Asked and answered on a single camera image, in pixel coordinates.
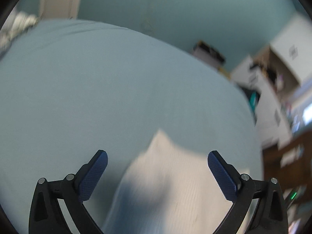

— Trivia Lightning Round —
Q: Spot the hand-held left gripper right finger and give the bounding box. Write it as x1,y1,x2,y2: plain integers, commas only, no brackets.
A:
207,150,288,234

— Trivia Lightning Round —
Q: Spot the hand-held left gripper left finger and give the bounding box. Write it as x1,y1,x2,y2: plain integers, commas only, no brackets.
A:
28,149,108,234

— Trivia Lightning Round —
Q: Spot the white knit sweater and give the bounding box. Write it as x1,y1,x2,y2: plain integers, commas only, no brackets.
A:
101,129,250,234

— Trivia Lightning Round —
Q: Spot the black bag with teal cloth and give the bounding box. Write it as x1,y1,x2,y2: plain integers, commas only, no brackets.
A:
244,88,260,125

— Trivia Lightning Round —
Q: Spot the white low cabinet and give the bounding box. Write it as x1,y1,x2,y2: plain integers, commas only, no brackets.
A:
230,56,293,149

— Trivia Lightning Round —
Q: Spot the bed with light blue sheet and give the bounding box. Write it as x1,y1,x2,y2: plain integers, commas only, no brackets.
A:
0,19,265,234

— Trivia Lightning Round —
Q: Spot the black box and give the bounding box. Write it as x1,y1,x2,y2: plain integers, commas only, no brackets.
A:
192,40,226,70

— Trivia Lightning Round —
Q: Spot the white upper cabinet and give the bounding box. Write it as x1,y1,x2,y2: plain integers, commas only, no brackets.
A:
269,12,312,86

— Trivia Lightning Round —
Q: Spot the white fluffy duvet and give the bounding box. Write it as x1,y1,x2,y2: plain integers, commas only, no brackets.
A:
0,12,38,56

